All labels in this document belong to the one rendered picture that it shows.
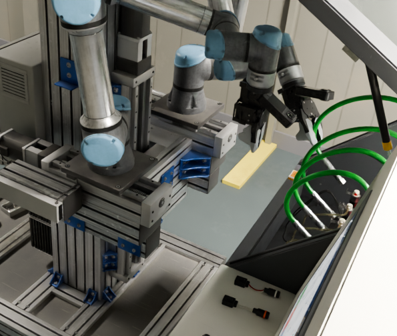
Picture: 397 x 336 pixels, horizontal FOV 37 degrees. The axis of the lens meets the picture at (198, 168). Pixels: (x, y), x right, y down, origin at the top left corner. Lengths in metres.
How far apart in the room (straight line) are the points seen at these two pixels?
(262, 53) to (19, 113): 1.01
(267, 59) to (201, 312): 0.66
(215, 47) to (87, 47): 0.32
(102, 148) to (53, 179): 0.39
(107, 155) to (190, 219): 1.75
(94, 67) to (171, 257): 1.43
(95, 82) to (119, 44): 0.42
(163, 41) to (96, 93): 2.71
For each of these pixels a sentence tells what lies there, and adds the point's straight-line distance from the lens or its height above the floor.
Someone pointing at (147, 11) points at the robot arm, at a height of 1.56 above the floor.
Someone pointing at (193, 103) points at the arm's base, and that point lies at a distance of 2.20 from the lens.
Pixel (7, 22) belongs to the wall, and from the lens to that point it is 5.20.
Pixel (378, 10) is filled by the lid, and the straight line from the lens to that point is 1.42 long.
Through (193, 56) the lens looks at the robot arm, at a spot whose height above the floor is 1.26.
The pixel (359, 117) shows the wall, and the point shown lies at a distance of 3.86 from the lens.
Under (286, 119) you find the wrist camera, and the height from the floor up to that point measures 1.35.
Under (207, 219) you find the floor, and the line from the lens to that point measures 3.37.
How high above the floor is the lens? 2.08
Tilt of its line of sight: 33 degrees down
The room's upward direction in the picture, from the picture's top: 6 degrees clockwise
